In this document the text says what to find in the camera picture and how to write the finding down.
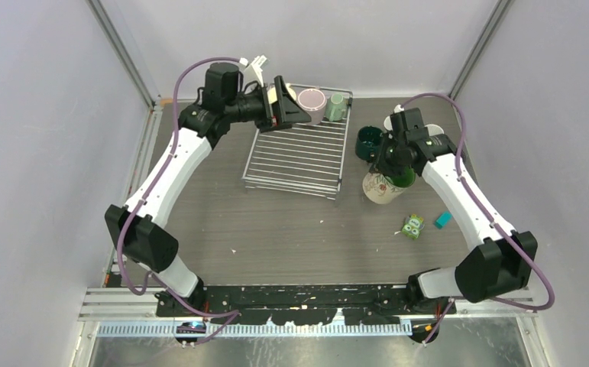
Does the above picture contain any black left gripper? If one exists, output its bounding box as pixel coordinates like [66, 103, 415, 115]
[225, 76, 310, 133]

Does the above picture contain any dark teal mug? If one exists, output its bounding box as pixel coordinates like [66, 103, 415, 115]
[354, 126, 383, 163]

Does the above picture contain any cream mug front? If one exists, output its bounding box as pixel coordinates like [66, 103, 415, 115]
[362, 171, 416, 205]

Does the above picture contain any cream mug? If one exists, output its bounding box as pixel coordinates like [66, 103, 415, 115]
[267, 83, 297, 104]
[362, 171, 416, 205]

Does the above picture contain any light green mug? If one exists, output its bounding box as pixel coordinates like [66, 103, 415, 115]
[383, 116, 393, 132]

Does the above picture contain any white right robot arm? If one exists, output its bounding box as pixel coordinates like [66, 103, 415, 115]
[374, 107, 538, 314]

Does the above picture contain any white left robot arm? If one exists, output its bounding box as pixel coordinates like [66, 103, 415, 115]
[105, 55, 311, 317]

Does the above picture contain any cream mug back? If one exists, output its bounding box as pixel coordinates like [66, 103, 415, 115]
[267, 83, 297, 104]

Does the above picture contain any mauve pink mug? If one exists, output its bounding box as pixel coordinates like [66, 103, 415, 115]
[297, 88, 327, 125]

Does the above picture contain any small sage green cup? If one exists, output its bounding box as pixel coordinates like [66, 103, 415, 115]
[325, 93, 349, 122]

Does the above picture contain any green toy monster block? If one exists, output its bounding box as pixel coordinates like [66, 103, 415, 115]
[400, 214, 424, 240]

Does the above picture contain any teal toy block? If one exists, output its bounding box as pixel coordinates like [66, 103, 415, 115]
[434, 211, 452, 229]

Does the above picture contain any metal wire dish rack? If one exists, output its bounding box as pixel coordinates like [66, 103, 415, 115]
[241, 84, 354, 200]

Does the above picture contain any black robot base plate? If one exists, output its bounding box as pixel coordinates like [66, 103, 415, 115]
[155, 283, 457, 326]

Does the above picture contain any aluminium front rail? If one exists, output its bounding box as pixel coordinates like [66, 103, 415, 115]
[79, 288, 538, 339]

